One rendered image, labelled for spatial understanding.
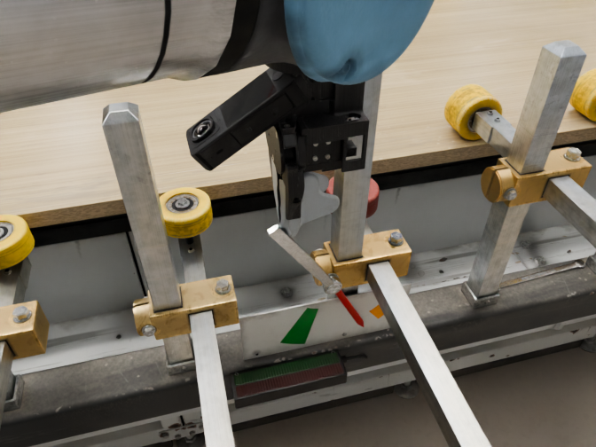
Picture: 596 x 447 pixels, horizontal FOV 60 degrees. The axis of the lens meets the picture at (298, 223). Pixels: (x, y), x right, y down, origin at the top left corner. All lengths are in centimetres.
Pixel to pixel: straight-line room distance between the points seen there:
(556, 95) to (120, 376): 70
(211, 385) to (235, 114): 33
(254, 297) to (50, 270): 36
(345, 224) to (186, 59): 50
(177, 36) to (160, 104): 87
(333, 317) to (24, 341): 41
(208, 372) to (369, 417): 97
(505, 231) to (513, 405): 95
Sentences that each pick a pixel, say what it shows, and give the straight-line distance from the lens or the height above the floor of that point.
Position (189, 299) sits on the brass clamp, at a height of 84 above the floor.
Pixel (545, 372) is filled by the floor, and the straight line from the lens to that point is 179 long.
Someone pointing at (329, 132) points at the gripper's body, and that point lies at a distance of 45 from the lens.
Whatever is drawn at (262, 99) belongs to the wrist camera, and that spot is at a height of 116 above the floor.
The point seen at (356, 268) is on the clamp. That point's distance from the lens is 71.
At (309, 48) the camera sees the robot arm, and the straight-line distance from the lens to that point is 18.
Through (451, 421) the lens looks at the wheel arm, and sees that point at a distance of 60.
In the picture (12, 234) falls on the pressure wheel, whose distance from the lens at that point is 79.
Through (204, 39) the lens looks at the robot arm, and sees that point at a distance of 17.
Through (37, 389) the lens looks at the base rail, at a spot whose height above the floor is 70.
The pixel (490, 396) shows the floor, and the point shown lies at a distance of 168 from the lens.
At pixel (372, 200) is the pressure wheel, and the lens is 75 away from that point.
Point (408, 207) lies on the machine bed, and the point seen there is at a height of 75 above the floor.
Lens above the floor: 137
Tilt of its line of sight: 41 degrees down
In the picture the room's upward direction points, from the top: straight up
